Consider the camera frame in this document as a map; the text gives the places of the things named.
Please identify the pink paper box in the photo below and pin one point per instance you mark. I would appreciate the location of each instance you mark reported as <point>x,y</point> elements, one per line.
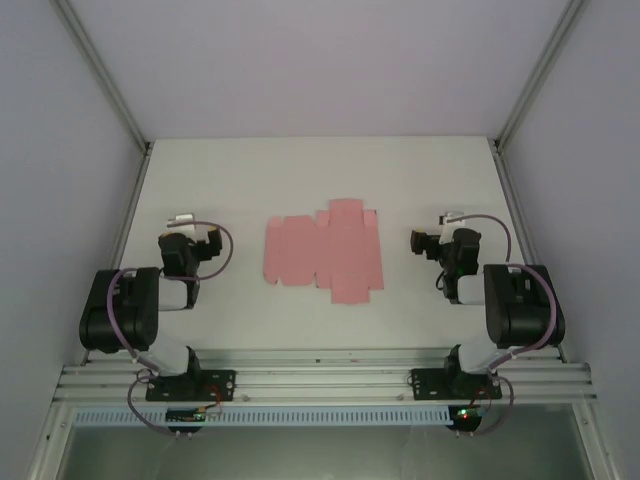
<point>325,250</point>

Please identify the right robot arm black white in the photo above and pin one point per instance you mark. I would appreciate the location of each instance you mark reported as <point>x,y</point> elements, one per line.
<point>520,310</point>

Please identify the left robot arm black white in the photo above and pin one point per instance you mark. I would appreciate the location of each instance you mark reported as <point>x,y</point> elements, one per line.
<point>125,310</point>

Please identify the right circuit board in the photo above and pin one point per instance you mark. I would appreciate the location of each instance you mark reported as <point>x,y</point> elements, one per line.
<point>465,415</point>

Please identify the circuit board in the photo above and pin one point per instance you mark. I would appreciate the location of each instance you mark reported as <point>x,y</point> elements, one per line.
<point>465,415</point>
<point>185,415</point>

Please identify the left circuit board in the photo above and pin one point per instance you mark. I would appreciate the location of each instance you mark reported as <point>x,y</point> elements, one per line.
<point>185,415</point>

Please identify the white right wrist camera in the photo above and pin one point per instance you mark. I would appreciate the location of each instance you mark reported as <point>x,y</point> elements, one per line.
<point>447,232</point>

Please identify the aluminium table side rail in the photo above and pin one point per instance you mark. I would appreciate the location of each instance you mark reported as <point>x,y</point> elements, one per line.
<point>511,200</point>
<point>125,225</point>

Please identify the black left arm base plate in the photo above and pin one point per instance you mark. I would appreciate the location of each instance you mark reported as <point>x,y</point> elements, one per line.
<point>220,385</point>

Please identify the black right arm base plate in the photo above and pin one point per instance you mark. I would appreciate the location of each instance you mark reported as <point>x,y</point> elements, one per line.
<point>425,385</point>

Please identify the aluminium mounting rail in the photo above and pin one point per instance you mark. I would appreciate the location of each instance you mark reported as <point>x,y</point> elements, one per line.
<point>320,380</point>

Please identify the aluminium frame post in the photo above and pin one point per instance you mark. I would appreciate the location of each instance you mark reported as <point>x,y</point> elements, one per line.
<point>539,70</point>
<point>102,70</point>

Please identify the aluminium lower frame leg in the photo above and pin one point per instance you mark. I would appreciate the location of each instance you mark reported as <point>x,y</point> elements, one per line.
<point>595,445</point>
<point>47,445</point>

